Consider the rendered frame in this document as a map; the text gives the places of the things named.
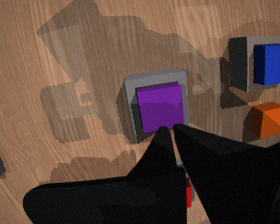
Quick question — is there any red button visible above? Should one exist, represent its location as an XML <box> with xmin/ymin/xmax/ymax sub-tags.
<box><xmin>176</xmin><ymin>158</ymin><xmax>195</xmax><ymax>207</ymax></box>

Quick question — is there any orange block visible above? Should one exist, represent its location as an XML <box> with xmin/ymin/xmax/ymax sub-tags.
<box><xmin>250</xmin><ymin>102</ymin><xmax>280</xmax><ymax>139</ymax></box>

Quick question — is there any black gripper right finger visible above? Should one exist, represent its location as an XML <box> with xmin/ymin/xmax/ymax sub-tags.
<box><xmin>174</xmin><ymin>123</ymin><xmax>280</xmax><ymax>224</ymax></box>

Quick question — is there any blue button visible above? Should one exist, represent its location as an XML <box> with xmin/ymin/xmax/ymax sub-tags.
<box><xmin>230</xmin><ymin>36</ymin><xmax>280</xmax><ymax>93</ymax></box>

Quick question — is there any purple button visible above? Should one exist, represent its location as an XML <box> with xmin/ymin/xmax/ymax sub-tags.
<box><xmin>124</xmin><ymin>68</ymin><xmax>190</xmax><ymax>136</ymax></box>

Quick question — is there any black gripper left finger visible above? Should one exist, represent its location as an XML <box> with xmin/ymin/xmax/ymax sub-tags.
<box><xmin>22</xmin><ymin>126</ymin><xmax>187</xmax><ymax>224</ymax></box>

